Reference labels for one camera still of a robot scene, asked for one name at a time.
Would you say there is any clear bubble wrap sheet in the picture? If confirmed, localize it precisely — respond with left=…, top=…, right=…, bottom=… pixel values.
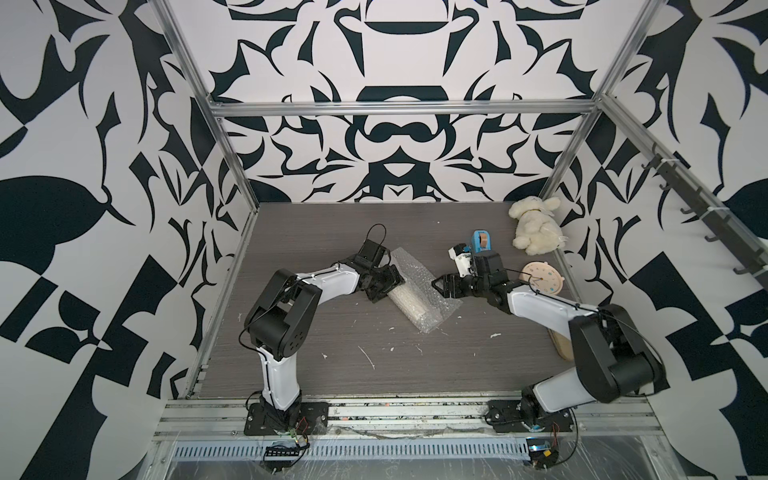
left=391, top=248, right=462, bottom=334

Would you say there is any white ribbed ceramic vase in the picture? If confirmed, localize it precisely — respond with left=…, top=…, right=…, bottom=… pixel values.
left=387, top=282, right=440, bottom=333

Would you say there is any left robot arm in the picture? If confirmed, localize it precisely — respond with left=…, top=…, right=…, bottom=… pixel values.
left=241, top=261, right=405, bottom=430

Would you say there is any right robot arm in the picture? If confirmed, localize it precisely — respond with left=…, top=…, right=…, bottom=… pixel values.
left=431, top=250, right=666, bottom=429

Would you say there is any blue tape dispenser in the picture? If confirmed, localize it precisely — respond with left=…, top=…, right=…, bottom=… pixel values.
left=471, top=230, right=492, bottom=254

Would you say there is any pink round alarm clock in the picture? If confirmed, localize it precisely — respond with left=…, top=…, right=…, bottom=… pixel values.
left=519, top=261, right=565, bottom=296

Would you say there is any cream plush teddy bear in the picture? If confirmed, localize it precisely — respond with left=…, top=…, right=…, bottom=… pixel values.
left=508, top=196, right=567, bottom=256

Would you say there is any tan oval case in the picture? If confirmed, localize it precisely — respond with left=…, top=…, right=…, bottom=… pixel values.
left=549, top=330, right=575, bottom=362

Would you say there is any right black electronics board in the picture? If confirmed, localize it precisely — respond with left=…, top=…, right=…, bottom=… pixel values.
left=526, top=438, right=559, bottom=470

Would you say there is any black electronics board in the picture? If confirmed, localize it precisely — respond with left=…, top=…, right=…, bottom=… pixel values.
left=262, top=444, right=303, bottom=465
left=526, top=438, right=559, bottom=470

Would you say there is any left black electronics board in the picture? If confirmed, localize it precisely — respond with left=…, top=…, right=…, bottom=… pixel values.
left=262, top=444, right=303, bottom=465

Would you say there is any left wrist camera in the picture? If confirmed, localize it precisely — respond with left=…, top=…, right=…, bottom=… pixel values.
left=355, top=239, right=386, bottom=269

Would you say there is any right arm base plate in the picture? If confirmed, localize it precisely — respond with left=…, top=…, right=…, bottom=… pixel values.
left=483, top=398, right=574, bottom=433

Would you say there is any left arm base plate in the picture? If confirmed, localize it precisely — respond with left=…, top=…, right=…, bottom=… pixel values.
left=243, top=399, right=330, bottom=436

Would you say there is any white perforated cable duct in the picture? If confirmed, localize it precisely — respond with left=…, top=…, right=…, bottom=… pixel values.
left=173, top=437, right=529, bottom=461

